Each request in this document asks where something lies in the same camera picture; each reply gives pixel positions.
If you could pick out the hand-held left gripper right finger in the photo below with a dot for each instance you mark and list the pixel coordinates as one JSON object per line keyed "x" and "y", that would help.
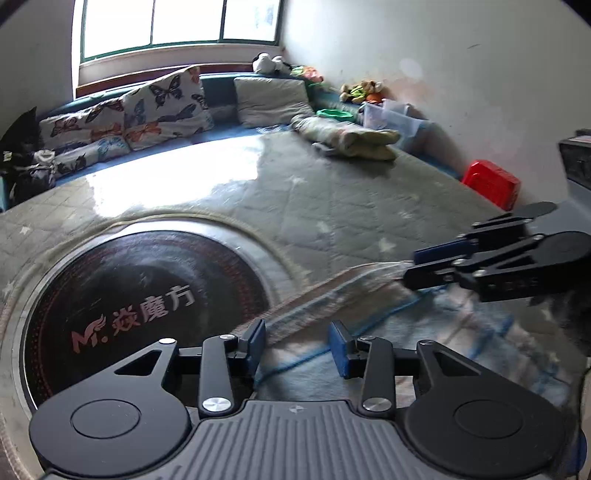
{"x": 339, "y": 350}

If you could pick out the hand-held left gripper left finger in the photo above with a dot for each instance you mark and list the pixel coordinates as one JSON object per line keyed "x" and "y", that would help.
{"x": 256, "y": 346}

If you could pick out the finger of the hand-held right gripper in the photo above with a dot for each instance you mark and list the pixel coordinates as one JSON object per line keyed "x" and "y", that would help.
{"x": 445, "y": 251}
{"x": 498, "y": 277}

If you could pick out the blue striped cloth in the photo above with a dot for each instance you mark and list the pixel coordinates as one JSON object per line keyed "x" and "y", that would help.
{"x": 415, "y": 323}

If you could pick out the red plastic stool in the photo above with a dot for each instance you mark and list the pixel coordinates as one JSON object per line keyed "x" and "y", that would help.
{"x": 491, "y": 182}

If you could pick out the grey quilted star table cover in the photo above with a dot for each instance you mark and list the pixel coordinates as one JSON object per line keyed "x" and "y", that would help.
{"x": 346, "y": 198}

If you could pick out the round black induction cooker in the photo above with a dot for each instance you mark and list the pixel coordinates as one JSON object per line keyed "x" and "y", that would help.
{"x": 138, "y": 295}

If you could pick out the clear plastic storage box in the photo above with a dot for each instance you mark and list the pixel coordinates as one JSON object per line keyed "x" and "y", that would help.
{"x": 392, "y": 124}

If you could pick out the folded yellowish cloth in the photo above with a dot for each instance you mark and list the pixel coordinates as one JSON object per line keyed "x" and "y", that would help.
{"x": 351, "y": 138}

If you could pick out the brown stuffed toys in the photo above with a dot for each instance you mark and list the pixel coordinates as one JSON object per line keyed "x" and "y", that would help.
{"x": 362, "y": 92}

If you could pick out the orange green toys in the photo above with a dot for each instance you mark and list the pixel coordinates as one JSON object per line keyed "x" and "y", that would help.
{"x": 307, "y": 74}

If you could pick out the grey cushion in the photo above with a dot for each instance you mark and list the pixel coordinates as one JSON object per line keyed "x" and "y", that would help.
{"x": 272, "y": 101}

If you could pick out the butterfly print pillow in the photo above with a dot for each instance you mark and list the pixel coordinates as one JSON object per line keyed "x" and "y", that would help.
{"x": 83, "y": 124}
{"x": 168, "y": 108}
{"x": 90, "y": 157}

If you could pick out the blue bench sofa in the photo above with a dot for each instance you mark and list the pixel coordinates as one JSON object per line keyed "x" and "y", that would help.
{"x": 221, "y": 92}

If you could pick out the white plush toy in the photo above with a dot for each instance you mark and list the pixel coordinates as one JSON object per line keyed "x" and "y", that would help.
{"x": 268, "y": 63}

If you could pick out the black bag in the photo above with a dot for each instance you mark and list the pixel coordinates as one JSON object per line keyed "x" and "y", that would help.
{"x": 25, "y": 161}

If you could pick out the green framed window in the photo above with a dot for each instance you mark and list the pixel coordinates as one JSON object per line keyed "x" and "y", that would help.
{"x": 184, "y": 23}

